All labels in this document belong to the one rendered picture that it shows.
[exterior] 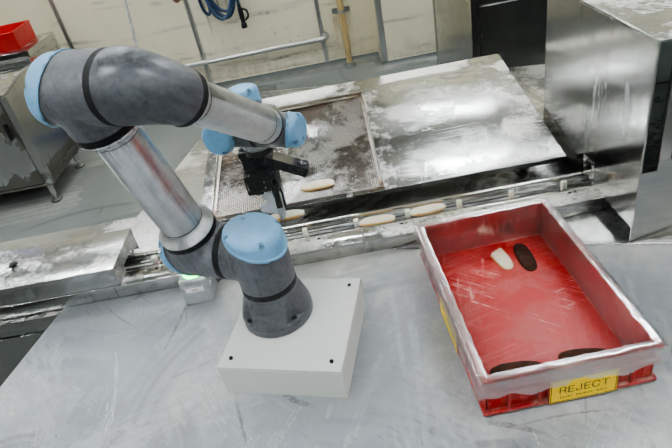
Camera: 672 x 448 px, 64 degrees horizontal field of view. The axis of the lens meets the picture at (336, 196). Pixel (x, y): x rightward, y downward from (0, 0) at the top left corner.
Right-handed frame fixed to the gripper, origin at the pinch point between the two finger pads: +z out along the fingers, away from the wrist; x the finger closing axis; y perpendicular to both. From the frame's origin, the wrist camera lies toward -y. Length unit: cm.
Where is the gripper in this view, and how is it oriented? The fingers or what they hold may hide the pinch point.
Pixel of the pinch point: (284, 211)
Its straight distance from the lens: 142.6
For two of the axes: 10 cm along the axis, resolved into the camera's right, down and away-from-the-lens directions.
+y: -9.8, 1.8, 0.4
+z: 1.7, 8.3, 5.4
